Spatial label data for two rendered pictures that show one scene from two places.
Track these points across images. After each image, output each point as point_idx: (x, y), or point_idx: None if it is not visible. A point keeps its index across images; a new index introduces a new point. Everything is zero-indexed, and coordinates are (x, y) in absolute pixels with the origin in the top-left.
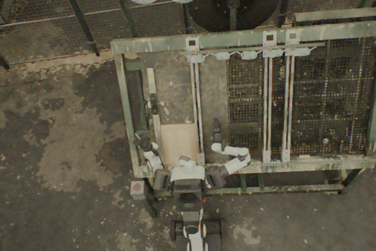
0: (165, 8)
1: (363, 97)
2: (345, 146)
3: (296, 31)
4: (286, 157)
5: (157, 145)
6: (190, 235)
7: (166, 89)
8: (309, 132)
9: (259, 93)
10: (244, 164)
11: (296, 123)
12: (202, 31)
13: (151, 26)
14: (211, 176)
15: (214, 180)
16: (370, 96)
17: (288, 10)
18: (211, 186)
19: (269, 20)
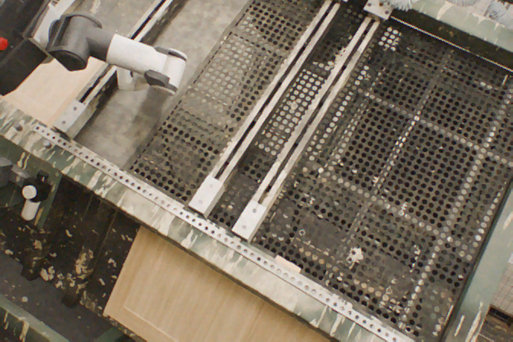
0: (198, 165)
1: (479, 196)
2: (395, 298)
3: None
4: (247, 224)
5: None
6: None
7: None
8: (330, 211)
9: (277, 70)
10: (156, 58)
11: (314, 172)
12: (228, 207)
13: (159, 159)
14: (71, 20)
15: (67, 32)
16: (495, 203)
17: (376, 276)
18: (49, 45)
19: (339, 264)
